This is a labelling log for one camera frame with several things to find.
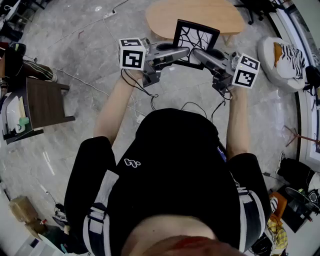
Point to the waist device with blue screen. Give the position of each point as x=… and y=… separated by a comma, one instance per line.
x=222, y=153

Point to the white cabinet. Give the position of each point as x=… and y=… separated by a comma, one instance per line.
x=32, y=246

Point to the round white floor cushion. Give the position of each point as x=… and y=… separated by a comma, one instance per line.
x=268, y=65

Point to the black backpack on floor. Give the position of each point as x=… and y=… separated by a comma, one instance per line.
x=296, y=170

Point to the white power strip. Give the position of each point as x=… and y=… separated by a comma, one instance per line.
x=110, y=15

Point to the person's left forearm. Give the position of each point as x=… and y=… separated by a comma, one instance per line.
x=115, y=105

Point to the dark wooden side table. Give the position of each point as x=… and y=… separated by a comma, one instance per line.
x=43, y=102

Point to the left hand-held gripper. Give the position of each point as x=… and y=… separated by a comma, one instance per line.
x=132, y=56

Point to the black bag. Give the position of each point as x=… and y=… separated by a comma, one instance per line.
x=312, y=77

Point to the cardboard box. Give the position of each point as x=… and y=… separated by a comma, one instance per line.
x=22, y=210

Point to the person's black shirt torso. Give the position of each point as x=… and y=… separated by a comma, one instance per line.
x=175, y=162

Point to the wooden tripod stand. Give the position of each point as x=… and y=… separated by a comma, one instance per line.
x=297, y=136

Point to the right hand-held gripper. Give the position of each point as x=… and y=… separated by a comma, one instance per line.
x=246, y=72

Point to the person's right forearm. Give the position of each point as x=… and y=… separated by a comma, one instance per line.
x=237, y=125

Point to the light wooden oval table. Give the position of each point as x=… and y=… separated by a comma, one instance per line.
x=200, y=11

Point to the orange pillow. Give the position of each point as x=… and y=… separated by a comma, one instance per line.
x=277, y=51

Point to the orange box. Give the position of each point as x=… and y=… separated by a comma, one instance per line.
x=280, y=203

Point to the black office chair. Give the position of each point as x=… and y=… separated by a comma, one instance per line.
x=255, y=8

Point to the yellow plaid cloth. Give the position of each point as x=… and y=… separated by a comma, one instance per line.
x=278, y=232

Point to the black framed white picture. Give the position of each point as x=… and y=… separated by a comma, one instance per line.
x=196, y=33

